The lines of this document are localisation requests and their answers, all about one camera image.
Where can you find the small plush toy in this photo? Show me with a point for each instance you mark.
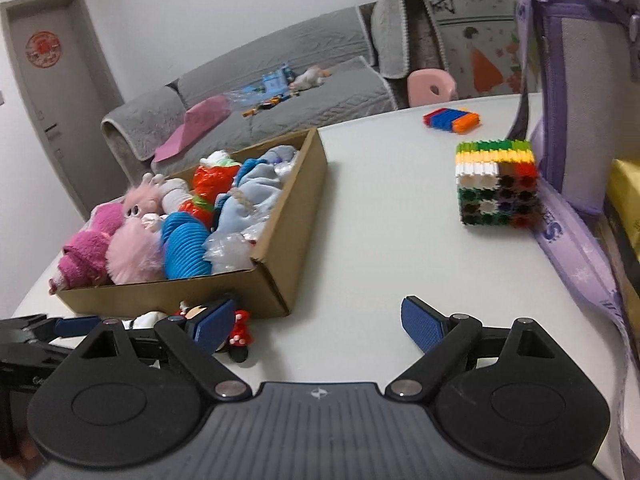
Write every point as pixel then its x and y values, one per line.
pixel 310 79

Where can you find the red orange plastic toy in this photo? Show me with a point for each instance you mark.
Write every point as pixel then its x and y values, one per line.
pixel 210 185

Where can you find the blue toy castle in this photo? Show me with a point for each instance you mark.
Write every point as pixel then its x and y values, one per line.
pixel 277 80

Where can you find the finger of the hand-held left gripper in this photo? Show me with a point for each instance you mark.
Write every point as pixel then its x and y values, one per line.
pixel 30 354
pixel 75 326

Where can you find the clear plastic wrap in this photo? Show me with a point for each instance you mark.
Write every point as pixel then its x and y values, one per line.
pixel 230 255

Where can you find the colourful block cube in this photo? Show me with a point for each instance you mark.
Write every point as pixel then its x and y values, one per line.
pixel 500 185

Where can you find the colourful block stick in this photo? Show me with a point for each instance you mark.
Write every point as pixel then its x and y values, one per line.
pixel 452 120

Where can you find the grey door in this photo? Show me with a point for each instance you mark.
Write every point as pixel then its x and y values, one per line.
pixel 55 150

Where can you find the gold bag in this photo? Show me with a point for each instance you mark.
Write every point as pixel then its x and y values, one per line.
pixel 627 200

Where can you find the brown cardboard box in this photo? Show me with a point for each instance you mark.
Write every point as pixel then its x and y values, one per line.
pixel 290 240

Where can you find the red round door decoration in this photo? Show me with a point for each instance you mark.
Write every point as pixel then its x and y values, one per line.
pixel 44 49

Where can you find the loose toy blocks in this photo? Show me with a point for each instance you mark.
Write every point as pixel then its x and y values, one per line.
pixel 267 106

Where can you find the mouse figure toy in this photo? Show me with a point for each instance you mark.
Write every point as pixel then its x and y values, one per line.
pixel 241 332

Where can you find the grey blue plush toy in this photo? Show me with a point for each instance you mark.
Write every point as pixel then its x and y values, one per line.
pixel 255 185

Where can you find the clear plastic bag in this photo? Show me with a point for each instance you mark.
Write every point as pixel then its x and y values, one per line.
pixel 247 95

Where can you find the small white toy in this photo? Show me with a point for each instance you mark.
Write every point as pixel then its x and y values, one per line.
pixel 147 319

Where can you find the purple water bottle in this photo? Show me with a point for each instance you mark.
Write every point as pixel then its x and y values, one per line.
pixel 580 110

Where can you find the pink child chair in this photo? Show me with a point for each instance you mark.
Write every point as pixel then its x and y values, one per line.
pixel 425 87

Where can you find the pink fluffy toy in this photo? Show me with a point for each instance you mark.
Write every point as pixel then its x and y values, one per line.
pixel 135 255

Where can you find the flower decorated fridge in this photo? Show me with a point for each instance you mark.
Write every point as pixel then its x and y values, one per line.
pixel 480 20

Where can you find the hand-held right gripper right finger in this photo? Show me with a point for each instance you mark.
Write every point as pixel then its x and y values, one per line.
pixel 422 322

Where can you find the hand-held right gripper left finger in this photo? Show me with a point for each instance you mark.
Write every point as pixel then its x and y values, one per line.
pixel 215 325

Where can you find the grey covered sofa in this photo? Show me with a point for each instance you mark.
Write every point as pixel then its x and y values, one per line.
pixel 310 110

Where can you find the magenta plush toy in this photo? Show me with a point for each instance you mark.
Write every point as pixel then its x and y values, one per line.
pixel 85 255

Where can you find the blue ribbed toy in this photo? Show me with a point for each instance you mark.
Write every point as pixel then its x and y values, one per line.
pixel 185 245

